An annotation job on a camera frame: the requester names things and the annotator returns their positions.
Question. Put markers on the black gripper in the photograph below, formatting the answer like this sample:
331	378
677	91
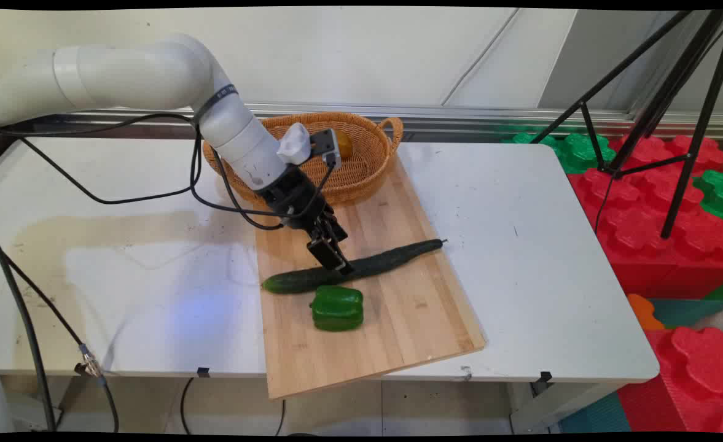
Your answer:
292	195

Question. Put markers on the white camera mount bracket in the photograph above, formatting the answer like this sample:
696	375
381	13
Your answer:
293	144

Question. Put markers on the orange yellow fruit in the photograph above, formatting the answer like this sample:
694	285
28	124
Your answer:
344	145

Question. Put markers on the aluminium window rail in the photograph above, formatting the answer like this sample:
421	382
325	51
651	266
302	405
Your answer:
490	116

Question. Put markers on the orange foam piece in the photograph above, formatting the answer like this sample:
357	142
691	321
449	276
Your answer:
642	312

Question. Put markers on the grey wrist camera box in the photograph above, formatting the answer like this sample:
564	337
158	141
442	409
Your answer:
327	146

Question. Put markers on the green bell pepper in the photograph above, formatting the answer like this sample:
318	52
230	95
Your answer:
336	309

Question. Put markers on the green foam block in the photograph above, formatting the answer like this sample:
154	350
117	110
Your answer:
576	150
719	193

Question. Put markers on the teal foam mat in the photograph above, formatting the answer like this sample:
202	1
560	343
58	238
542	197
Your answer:
594	417
687	310

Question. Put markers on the dark green cucumber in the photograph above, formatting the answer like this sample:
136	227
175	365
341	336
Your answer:
386	261

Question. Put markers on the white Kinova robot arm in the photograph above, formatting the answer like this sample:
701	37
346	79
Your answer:
128	77

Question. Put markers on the bamboo cutting board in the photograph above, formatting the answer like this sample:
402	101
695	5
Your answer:
392	294

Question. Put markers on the black tripod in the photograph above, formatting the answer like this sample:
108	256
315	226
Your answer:
693	86

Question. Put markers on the grey table leg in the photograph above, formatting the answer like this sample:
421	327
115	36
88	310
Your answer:
551	408

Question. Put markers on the woven wicker basket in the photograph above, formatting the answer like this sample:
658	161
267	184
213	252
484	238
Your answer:
361	172

